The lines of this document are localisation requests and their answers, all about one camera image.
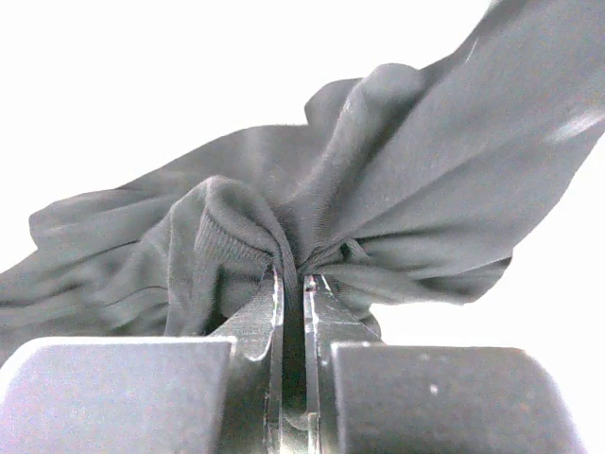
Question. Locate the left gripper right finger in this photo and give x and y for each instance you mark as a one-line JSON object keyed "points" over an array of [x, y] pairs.
{"points": [[326, 321]]}

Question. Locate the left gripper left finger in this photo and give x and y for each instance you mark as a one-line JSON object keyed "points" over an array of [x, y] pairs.
{"points": [[245, 373]]}

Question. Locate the black tank top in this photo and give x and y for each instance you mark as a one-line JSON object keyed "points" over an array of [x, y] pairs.
{"points": [[405, 186]]}

